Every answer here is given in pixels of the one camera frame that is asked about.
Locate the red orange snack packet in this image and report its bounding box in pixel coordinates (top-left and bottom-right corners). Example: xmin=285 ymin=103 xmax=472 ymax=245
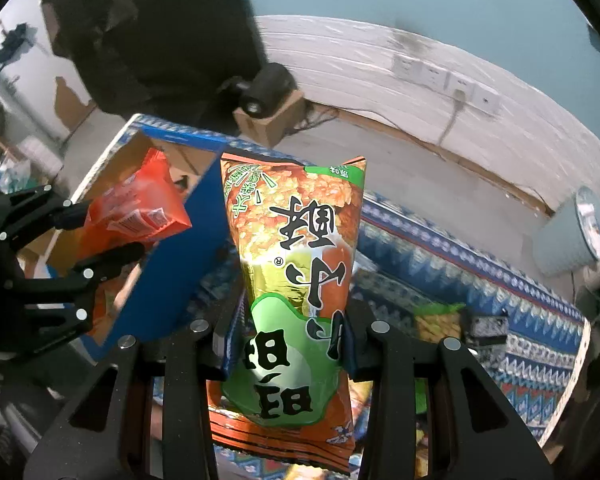
xmin=79 ymin=148 xmax=192 ymax=344

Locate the orange green rice cracker bag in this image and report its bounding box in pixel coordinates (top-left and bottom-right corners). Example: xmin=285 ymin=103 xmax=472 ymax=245
xmin=207 ymin=153 xmax=366 ymax=472

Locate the black snack bag white text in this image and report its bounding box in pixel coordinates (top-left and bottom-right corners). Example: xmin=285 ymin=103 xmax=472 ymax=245
xmin=463 ymin=312 xmax=508 ymax=366

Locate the green bean snack bag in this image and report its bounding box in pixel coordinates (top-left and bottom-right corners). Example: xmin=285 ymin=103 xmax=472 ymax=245
xmin=414 ymin=302 xmax=465 ymax=344

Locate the blue cardboard storage box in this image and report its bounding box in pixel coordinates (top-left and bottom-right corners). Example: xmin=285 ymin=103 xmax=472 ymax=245
xmin=70 ymin=114 xmax=279 ymax=361

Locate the blue patterned tablecloth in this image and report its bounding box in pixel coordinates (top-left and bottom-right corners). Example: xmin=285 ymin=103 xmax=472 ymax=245
xmin=149 ymin=188 xmax=592 ymax=480

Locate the black hanging cloth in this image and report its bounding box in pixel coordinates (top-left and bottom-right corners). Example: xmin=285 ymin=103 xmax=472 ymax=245
xmin=42 ymin=0 xmax=265 ymax=130

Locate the small brown cardboard box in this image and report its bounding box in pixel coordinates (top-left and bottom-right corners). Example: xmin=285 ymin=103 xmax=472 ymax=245
xmin=233 ymin=90 xmax=306 ymax=148

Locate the light blue waste bin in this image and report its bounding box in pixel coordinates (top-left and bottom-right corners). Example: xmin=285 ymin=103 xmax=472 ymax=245
xmin=532 ymin=186 xmax=600 ymax=276

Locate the black camera on box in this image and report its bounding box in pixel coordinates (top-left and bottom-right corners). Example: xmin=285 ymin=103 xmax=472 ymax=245
xmin=216 ymin=63 xmax=297 ymax=118

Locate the white wall socket strip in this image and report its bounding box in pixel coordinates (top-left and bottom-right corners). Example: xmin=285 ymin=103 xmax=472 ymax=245
xmin=392 ymin=54 xmax=501 ymax=116

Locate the grey plug and cable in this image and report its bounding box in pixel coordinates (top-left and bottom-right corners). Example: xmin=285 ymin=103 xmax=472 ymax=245
xmin=431 ymin=88 xmax=470 ymax=149

